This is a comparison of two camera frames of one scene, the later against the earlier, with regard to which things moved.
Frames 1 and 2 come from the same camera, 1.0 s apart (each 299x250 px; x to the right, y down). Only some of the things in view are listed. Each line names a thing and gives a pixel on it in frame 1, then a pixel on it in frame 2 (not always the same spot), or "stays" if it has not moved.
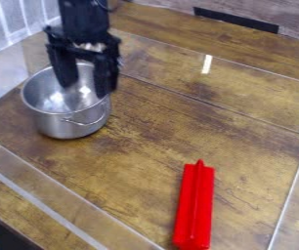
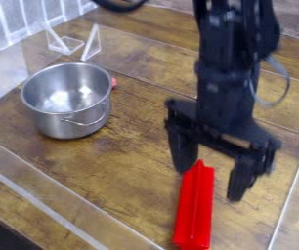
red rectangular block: (193, 221) stays
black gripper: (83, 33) -> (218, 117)
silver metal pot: (66, 112) stays
